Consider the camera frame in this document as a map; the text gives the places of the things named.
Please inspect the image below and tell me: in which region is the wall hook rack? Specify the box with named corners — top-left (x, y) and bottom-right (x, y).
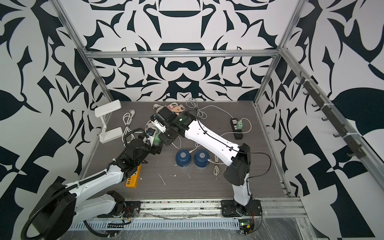
top-left (296, 72), bottom-right (367, 159)

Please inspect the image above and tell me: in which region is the plush doll pink shirt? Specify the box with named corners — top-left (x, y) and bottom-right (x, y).
top-left (167, 103), bottom-right (186, 115)

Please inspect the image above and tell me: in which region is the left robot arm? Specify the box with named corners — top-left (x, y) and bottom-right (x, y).
top-left (21, 139), bottom-right (163, 240)

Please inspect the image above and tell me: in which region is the white bundled power cord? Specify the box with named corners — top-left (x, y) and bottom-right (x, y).
top-left (122, 109), bottom-right (136, 142)

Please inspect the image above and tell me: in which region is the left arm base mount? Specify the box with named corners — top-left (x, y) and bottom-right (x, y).
top-left (97, 201), bottom-right (142, 218)

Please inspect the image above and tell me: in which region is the white desk lamp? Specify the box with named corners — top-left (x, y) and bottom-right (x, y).
top-left (95, 100), bottom-right (123, 144)

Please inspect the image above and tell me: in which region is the black power strip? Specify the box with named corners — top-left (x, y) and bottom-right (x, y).
top-left (231, 118), bottom-right (244, 140)

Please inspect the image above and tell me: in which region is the orange power strip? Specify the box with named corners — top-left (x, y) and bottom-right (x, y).
top-left (126, 165), bottom-right (142, 189)

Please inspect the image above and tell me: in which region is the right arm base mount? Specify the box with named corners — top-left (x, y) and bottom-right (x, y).
top-left (221, 199), bottom-right (262, 218)

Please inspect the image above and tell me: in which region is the purple strip white cord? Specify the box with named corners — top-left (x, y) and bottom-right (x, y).
top-left (185, 98), bottom-right (235, 121)

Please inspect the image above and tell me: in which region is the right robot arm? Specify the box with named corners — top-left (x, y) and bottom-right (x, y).
top-left (151, 108), bottom-right (251, 207)

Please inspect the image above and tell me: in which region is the green adapter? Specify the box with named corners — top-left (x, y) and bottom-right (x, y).
top-left (236, 120), bottom-right (243, 131)

